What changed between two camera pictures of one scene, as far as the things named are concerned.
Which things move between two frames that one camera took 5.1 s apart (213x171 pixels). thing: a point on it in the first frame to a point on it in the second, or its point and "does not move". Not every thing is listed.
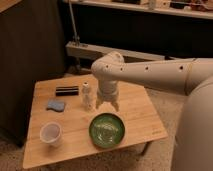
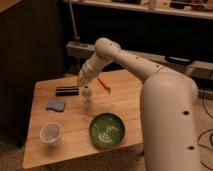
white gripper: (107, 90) to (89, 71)
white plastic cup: (51, 133) does not move
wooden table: (65, 123) does not move
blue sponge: (56, 104) does not move
